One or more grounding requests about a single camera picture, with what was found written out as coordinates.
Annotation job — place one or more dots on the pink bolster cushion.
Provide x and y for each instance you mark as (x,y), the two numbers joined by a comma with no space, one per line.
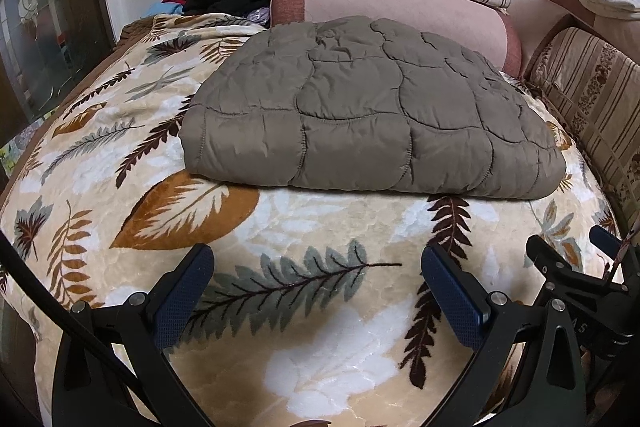
(479,27)

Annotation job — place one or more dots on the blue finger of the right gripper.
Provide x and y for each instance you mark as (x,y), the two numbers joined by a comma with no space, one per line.
(562,282)
(605,241)

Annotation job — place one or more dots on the wooden glass wardrobe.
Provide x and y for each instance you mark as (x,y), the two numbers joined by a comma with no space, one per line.
(47,48)

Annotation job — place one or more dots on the leaf pattern plush blanket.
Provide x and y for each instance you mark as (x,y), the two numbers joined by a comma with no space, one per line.
(317,308)

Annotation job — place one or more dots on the olive quilted hooded jacket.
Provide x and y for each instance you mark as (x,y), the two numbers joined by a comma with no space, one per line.
(372,106)

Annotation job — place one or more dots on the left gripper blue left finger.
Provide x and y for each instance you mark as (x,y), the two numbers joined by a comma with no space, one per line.
(111,368)

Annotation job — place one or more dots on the striped floral side cushion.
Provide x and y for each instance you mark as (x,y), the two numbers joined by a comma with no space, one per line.
(593,89)

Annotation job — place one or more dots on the pink corner cushion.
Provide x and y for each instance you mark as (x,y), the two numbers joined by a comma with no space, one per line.
(537,22)

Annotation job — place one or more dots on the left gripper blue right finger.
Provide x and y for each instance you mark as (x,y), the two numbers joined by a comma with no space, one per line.
(548,387)

